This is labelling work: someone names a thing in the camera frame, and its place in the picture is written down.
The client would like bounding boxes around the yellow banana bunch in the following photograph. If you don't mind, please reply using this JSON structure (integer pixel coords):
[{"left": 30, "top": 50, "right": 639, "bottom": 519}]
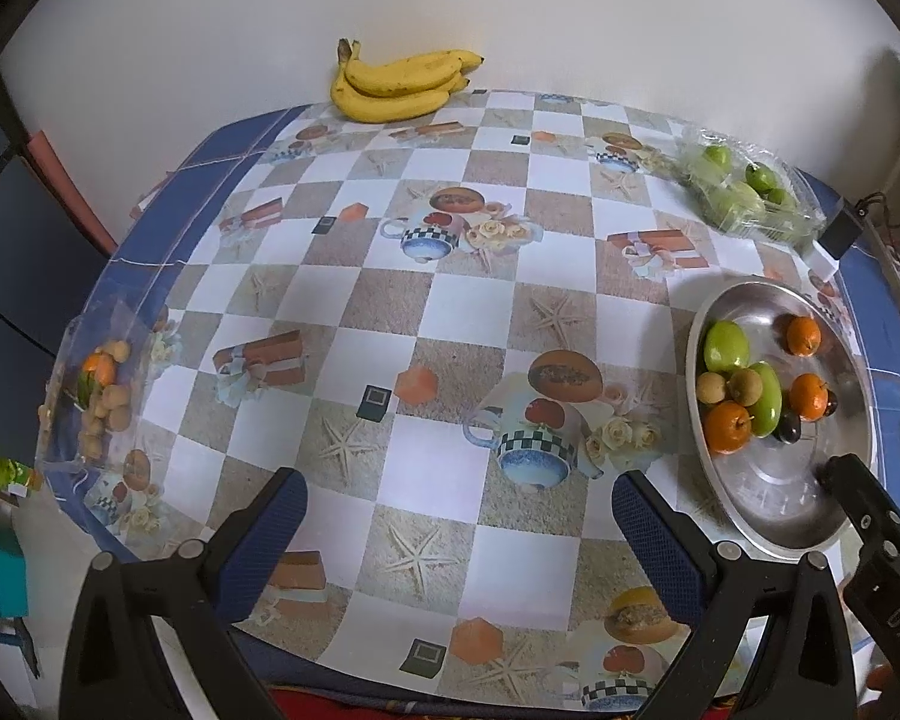
[{"left": 329, "top": 37, "right": 484, "bottom": 124}]

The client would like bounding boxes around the stainless steel bowl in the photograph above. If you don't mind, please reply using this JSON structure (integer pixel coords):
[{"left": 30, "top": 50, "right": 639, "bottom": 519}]
[{"left": 686, "top": 277, "right": 877, "bottom": 559}]

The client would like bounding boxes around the clear pack of green fruits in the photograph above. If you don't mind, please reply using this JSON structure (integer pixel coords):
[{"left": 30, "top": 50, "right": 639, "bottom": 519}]
[{"left": 676, "top": 125, "right": 824, "bottom": 247}]

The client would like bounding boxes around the small brown longan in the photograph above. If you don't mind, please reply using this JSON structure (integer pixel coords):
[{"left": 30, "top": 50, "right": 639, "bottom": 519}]
[{"left": 696, "top": 371, "right": 727, "bottom": 406}]

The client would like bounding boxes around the black power adapter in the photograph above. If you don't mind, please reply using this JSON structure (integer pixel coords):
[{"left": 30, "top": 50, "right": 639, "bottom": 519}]
[{"left": 818, "top": 200, "right": 866, "bottom": 260}]

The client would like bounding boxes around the checkered printed tablecloth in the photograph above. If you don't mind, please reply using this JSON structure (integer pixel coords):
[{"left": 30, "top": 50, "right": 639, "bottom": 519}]
[{"left": 61, "top": 89, "right": 900, "bottom": 710}]

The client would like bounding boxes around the clear bag of small fruits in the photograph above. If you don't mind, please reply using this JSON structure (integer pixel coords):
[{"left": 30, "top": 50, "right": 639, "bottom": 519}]
[{"left": 35, "top": 296, "right": 167, "bottom": 491}]

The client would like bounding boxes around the dark purple plum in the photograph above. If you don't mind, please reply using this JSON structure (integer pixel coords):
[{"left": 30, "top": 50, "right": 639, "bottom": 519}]
[{"left": 774, "top": 410, "right": 802, "bottom": 444}]

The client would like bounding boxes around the orange tangerine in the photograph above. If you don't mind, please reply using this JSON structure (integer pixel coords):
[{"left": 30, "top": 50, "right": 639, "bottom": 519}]
[
  {"left": 787, "top": 372, "right": 829, "bottom": 421},
  {"left": 785, "top": 316, "right": 823, "bottom": 358},
  {"left": 702, "top": 400, "right": 751, "bottom": 455}
]

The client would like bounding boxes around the small dark fruit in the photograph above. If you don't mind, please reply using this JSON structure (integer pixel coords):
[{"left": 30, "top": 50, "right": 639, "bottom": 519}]
[{"left": 824, "top": 388, "right": 839, "bottom": 416}]

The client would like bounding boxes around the green apple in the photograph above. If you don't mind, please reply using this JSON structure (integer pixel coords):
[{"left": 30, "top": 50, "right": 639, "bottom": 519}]
[
  {"left": 702, "top": 320, "right": 751, "bottom": 374},
  {"left": 748, "top": 361, "right": 782, "bottom": 437}
]

